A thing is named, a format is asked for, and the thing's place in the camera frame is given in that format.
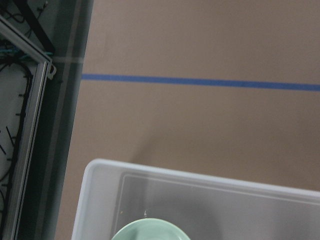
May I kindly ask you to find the aluminium side frame rail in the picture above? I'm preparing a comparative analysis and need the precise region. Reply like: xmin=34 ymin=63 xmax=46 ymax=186
xmin=0 ymin=17 xmax=57 ymax=240

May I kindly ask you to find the mint green bowl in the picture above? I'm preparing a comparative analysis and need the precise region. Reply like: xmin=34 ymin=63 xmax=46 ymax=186
xmin=111 ymin=218 xmax=191 ymax=240

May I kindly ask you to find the translucent plastic storage box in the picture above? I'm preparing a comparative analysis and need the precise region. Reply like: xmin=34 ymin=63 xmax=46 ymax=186
xmin=71 ymin=159 xmax=320 ymax=240

